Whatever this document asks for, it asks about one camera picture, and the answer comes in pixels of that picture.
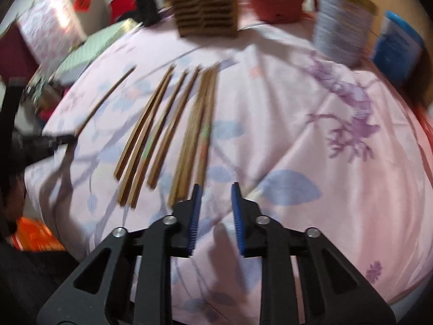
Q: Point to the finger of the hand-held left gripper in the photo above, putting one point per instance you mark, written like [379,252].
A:
[54,142]

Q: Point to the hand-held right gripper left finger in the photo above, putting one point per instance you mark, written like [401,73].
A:
[195,216]

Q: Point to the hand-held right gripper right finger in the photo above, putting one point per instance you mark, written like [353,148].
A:
[236,216]

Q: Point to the wooden chopstick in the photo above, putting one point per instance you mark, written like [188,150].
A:
[106,96]

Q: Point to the bunch of wooden chopsticks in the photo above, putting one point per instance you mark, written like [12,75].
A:
[189,132]

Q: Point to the slatted wooden chopstick holder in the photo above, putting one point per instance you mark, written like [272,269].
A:
[206,6]

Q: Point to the pink floral tablecloth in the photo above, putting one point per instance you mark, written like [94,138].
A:
[287,149]

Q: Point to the dark red curtain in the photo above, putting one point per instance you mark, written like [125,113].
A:
[15,54]

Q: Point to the orange plastic bag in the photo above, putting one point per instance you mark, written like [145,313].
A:
[35,235]

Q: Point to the green patterned cloth table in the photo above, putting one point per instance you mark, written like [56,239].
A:
[91,45]

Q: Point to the pink floral hanging sheet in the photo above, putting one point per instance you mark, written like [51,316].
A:
[47,27]

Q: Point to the red cloth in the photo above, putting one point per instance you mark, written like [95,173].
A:
[121,5]

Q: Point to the dark soy sauce bottle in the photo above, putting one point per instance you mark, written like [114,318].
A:
[147,6]

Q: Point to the gold-lidded milk powder tin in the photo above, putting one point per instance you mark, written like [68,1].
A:
[341,27]

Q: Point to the red electric cooking pot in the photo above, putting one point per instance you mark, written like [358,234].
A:
[280,1]

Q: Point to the blue plastic tub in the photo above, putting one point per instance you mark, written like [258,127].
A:
[397,45]

